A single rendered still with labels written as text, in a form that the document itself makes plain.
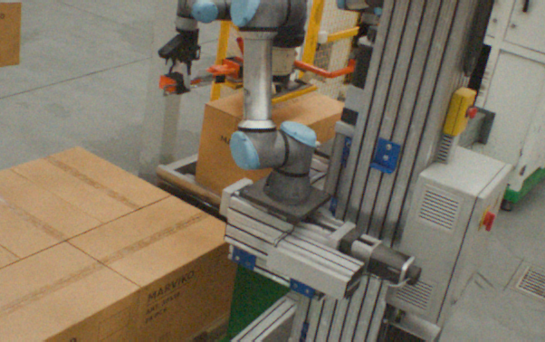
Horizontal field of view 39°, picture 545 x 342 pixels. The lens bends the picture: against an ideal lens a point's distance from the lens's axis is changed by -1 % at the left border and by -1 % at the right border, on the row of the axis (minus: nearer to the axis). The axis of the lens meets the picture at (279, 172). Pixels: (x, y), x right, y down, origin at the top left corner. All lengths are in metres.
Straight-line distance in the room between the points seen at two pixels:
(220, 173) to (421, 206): 1.24
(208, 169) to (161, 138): 1.08
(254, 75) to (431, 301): 0.89
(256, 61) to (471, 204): 0.75
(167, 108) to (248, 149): 2.16
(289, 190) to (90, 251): 0.91
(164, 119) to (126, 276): 1.72
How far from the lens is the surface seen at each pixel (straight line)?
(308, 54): 4.34
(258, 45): 2.24
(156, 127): 4.43
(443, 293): 2.44
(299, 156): 2.33
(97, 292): 2.73
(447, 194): 2.30
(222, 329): 3.42
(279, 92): 3.17
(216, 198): 3.28
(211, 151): 3.35
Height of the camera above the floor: 2.13
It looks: 25 degrees down
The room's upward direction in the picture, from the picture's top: 11 degrees clockwise
